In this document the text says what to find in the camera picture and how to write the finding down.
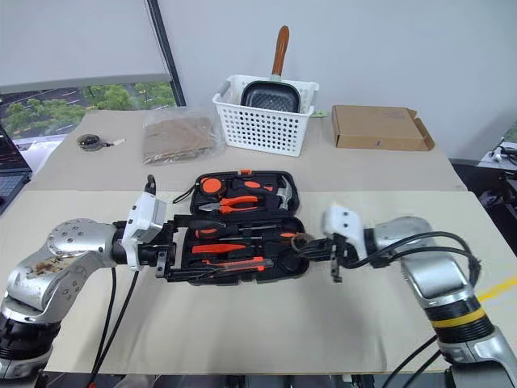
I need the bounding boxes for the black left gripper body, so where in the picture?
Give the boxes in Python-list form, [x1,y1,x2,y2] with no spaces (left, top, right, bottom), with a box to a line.
[138,219,179,280]

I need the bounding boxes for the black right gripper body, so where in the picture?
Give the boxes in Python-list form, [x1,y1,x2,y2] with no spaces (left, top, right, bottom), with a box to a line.
[322,234,359,284]

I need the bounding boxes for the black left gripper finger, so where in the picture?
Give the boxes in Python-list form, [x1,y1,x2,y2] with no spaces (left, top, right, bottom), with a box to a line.
[165,266,221,284]
[172,214,205,234]

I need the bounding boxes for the short orange black screwdriver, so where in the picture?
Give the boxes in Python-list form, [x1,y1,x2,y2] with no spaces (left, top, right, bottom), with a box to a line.
[189,221,280,240]

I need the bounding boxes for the orange black utility knife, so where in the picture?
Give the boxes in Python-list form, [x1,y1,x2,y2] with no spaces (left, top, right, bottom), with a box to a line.
[200,256,275,272]

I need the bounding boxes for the black plastic tool case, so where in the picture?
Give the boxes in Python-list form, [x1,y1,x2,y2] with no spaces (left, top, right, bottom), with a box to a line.
[177,170,312,286]

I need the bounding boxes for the orange black tape measure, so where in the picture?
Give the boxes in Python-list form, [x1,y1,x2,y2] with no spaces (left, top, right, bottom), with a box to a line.
[172,176,228,205]

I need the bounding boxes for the plastic bag of brown paper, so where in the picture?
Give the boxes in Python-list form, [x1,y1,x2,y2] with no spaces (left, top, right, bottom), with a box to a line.
[141,107,225,167]

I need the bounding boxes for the white perforated plastic basket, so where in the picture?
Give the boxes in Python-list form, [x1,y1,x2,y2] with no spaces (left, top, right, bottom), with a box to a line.
[212,74,321,158]

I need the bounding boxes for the brown cardboard box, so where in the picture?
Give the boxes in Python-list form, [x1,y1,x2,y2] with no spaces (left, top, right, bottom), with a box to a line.
[331,104,436,152]

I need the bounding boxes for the dark laptop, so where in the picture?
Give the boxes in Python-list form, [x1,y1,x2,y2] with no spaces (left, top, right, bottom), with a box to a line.
[0,122,34,216]

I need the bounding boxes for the grey roller blind bar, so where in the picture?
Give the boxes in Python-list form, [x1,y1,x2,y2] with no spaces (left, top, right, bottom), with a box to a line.
[0,72,171,95]

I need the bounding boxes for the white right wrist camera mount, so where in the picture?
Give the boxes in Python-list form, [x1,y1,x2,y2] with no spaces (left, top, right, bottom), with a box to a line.
[320,203,370,260]

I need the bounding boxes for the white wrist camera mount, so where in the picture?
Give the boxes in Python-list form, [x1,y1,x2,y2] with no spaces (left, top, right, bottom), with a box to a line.
[120,191,169,272]
[320,203,370,260]

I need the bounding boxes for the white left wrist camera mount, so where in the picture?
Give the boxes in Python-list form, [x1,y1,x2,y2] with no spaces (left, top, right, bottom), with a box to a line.
[120,191,169,272]

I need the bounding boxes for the orange handled pliers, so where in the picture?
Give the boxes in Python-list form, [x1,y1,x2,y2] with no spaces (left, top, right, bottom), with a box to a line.
[198,194,260,215]

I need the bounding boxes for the claw hammer black orange handle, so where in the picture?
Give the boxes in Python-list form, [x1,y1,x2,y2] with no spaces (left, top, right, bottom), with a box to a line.
[231,174,299,211]

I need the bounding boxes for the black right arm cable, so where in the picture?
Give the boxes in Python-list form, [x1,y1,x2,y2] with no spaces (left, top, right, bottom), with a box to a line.
[342,230,484,280]

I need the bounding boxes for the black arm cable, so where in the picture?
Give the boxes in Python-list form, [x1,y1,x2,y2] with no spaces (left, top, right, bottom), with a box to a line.
[90,174,159,383]
[342,230,484,280]

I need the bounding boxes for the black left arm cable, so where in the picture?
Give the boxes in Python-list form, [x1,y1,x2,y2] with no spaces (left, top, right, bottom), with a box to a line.
[90,174,159,383]

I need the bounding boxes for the round black reel with cord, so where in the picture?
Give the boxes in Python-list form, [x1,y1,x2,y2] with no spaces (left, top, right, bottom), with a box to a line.
[76,133,128,153]

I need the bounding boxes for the square pan brown handle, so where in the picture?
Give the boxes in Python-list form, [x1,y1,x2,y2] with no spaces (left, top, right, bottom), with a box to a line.
[240,24,302,115]

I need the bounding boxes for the dark window frame post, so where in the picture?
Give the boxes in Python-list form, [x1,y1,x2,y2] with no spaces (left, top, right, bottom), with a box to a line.
[145,0,187,109]

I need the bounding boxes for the white device with cables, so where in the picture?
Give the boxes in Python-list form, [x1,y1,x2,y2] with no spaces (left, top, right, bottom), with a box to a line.
[487,140,517,163]

